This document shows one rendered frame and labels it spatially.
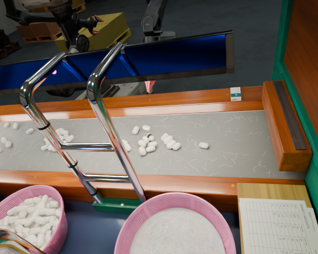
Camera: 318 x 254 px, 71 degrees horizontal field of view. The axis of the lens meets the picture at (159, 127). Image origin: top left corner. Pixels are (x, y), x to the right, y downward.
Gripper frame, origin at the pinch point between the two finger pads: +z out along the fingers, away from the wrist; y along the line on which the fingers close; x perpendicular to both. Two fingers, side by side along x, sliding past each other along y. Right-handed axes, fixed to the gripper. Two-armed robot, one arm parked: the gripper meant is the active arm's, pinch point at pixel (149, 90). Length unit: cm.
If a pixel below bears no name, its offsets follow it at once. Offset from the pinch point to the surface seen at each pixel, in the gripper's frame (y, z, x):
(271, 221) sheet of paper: 35, 37, -20
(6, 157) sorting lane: -59, 25, -4
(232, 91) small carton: 29.3, -0.6, 10.4
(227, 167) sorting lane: 26.7, 26.5, -5.9
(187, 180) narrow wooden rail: 16.2, 30.1, -12.0
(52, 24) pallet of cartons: -328, -254, 286
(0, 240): 6, 32, -56
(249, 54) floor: 55, -97, 191
